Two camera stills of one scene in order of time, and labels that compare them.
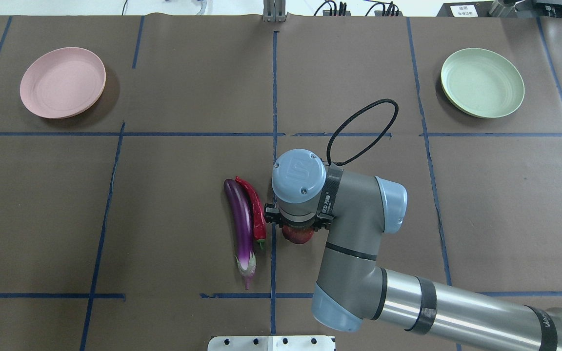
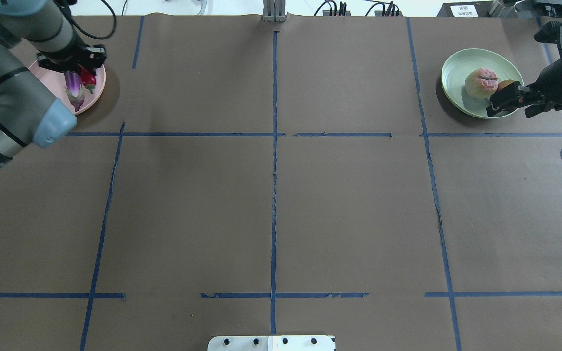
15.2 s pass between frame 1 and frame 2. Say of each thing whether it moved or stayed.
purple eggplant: moved
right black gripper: moved
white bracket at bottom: stayed
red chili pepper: moved
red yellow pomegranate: moved
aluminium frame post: stayed
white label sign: stayed
